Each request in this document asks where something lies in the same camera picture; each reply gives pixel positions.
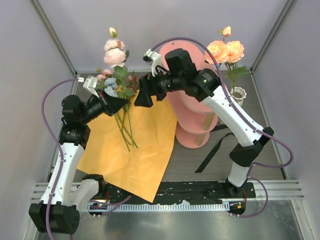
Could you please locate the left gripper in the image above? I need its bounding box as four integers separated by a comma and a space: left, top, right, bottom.
80, 88, 128, 125

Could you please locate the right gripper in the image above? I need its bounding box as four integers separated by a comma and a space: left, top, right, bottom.
134, 66, 184, 108

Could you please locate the orange flower bouquet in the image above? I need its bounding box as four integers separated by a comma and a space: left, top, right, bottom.
77, 96, 177, 202

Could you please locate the pink rose stem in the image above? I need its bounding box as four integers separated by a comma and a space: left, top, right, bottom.
103, 27, 137, 147

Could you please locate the black ribbon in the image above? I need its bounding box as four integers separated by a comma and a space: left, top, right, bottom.
195, 124, 235, 173

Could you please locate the orange rose stem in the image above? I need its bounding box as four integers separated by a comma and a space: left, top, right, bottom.
206, 25, 249, 88

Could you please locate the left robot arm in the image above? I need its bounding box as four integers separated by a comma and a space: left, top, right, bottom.
28, 91, 128, 238

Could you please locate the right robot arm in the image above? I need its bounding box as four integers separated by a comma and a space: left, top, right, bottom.
134, 48, 274, 198

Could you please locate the white ribbed ceramic vase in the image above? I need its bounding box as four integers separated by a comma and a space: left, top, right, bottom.
230, 86, 247, 107

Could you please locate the blue flower stem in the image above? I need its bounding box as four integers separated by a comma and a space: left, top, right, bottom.
104, 77, 131, 151

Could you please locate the mauve flower stem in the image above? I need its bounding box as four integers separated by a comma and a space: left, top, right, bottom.
126, 71, 139, 93

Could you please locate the small pink flower stem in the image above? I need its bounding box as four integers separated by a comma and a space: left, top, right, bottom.
96, 68, 113, 82

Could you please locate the pink three-tier shelf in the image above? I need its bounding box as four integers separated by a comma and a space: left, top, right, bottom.
159, 40, 218, 149

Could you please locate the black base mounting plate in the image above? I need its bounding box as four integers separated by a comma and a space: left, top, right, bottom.
102, 181, 256, 205

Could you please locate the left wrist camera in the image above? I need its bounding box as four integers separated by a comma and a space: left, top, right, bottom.
76, 76, 100, 98

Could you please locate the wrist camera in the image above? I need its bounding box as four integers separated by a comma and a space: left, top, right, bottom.
76, 76, 100, 98
142, 48, 162, 77

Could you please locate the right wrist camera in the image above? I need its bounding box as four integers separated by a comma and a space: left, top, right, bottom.
142, 48, 162, 77

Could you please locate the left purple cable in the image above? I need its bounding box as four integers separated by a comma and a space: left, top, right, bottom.
41, 77, 132, 240

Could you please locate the purple cable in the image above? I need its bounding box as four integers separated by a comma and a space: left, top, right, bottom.
149, 36, 295, 218
41, 77, 132, 240

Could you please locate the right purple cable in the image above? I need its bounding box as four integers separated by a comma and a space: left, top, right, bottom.
149, 36, 295, 218

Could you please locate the white slotted cable duct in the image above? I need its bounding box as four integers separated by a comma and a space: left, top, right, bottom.
84, 201, 231, 213

